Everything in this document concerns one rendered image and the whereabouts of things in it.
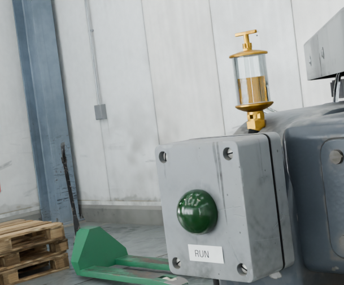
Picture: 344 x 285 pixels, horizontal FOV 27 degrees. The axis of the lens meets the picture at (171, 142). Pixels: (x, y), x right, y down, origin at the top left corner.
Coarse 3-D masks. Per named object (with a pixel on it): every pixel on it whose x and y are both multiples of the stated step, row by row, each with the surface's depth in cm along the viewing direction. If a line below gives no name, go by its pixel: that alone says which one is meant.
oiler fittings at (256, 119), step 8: (240, 32) 53; (248, 32) 52; (256, 32) 52; (248, 40) 52; (248, 48) 52; (232, 56) 52; (240, 56) 51; (248, 104) 51; (256, 104) 51; (264, 104) 51; (248, 112) 53; (256, 112) 52; (248, 120) 53; (256, 120) 52; (264, 120) 52; (248, 128) 52; (256, 128) 52
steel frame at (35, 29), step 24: (24, 0) 913; (48, 0) 897; (24, 24) 917; (48, 24) 895; (24, 48) 915; (48, 48) 893; (24, 72) 913; (48, 72) 891; (48, 96) 889; (48, 120) 887; (48, 144) 916; (48, 168) 923; (72, 168) 910; (48, 192) 929; (72, 192) 908; (48, 216) 928; (72, 216) 906
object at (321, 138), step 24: (288, 120) 52; (312, 120) 46; (336, 120) 45; (288, 144) 47; (312, 144) 46; (336, 144) 44; (288, 168) 47; (312, 168) 46; (336, 168) 44; (288, 192) 47; (312, 192) 46; (336, 192) 45; (312, 216) 46; (336, 216) 45; (312, 240) 47; (336, 240) 45; (312, 264) 47; (336, 264) 46
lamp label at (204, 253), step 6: (192, 246) 47; (198, 246) 47; (204, 246) 46; (210, 246) 46; (192, 252) 47; (198, 252) 47; (204, 252) 46; (210, 252) 46; (216, 252) 46; (222, 252) 45; (192, 258) 47; (198, 258) 47; (204, 258) 46; (210, 258) 46; (216, 258) 46; (222, 258) 45
